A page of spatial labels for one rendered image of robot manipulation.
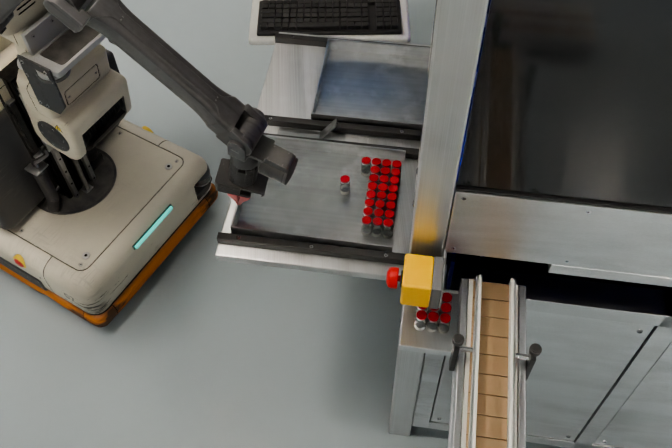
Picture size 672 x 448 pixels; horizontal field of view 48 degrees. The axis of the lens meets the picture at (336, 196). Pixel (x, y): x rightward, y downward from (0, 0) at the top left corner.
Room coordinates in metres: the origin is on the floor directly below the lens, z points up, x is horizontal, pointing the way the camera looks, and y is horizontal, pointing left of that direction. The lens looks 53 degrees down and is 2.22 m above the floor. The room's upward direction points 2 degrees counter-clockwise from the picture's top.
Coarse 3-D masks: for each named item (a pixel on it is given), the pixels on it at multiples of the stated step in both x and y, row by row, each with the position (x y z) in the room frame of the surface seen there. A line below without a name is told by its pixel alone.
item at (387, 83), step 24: (336, 48) 1.46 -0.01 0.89; (360, 48) 1.45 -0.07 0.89; (384, 48) 1.43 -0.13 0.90; (408, 48) 1.42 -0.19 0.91; (336, 72) 1.37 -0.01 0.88; (360, 72) 1.37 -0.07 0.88; (384, 72) 1.37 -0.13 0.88; (408, 72) 1.37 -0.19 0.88; (336, 96) 1.29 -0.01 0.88; (360, 96) 1.29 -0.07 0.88; (384, 96) 1.29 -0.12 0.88; (408, 96) 1.28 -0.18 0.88; (360, 120) 1.19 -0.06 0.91; (384, 120) 1.18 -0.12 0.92; (408, 120) 1.21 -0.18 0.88
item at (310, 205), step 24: (288, 144) 1.13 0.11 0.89; (312, 144) 1.12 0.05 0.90; (336, 144) 1.11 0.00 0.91; (312, 168) 1.07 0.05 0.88; (336, 168) 1.07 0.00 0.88; (360, 168) 1.07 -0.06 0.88; (288, 192) 1.00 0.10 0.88; (312, 192) 1.00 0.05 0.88; (336, 192) 1.00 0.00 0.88; (360, 192) 1.00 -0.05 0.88; (240, 216) 0.94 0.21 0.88; (264, 216) 0.94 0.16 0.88; (288, 216) 0.94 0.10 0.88; (312, 216) 0.94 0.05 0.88; (336, 216) 0.93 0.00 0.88; (360, 216) 0.93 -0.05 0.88; (312, 240) 0.86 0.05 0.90; (336, 240) 0.85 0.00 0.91; (360, 240) 0.87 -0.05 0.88; (384, 240) 0.87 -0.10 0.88
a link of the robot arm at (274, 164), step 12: (228, 144) 0.90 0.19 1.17; (240, 144) 0.89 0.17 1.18; (264, 144) 0.93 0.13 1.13; (240, 156) 0.90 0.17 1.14; (252, 156) 0.90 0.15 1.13; (264, 156) 0.90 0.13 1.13; (276, 156) 0.91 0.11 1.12; (288, 156) 0.91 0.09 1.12; (264, 168) 0.90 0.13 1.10; (276, 168) 0.90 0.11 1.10; (288, 168) 0.89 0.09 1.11; (276, 180) 0.89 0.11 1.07; (288, 180) 0.90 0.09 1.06
